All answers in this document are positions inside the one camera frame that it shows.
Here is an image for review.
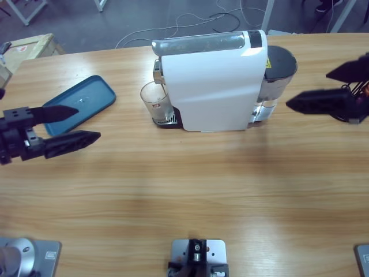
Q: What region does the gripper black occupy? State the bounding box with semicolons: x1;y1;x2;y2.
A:
0;105;101;166
285;53;369;125

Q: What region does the clear glass with red logo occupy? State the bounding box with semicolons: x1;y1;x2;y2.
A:
140;81;175;123

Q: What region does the white capsule coffee machine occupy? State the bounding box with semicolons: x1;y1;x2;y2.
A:
152;29;269;133

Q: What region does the black capsule holder stand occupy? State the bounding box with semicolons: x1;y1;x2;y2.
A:
331;82;369;122

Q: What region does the blue plastic tray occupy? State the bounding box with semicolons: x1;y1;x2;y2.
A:
42;74;117;137

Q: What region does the black-lidded clear water tank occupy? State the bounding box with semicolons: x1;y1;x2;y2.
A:
248;45;298;128

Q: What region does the large plywood crate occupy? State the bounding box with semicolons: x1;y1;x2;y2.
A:
0;54;14;95

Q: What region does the dark sneaker white sole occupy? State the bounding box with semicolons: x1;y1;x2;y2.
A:
315;0;344;12

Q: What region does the wooden crate with red label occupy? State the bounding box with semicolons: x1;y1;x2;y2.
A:
5;33;66;74

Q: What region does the metal grate drip tray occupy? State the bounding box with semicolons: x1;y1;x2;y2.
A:
152;111;183;129

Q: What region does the white metal table frame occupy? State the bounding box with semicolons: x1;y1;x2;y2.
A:
0;0;48;27

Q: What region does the black floor cable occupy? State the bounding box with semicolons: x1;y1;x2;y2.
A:
209;11;242;34

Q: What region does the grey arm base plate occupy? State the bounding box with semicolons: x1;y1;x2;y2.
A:
353;244;369;277
0;237;62;277

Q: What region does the white floor cable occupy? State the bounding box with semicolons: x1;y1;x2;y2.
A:
115;0;268;50

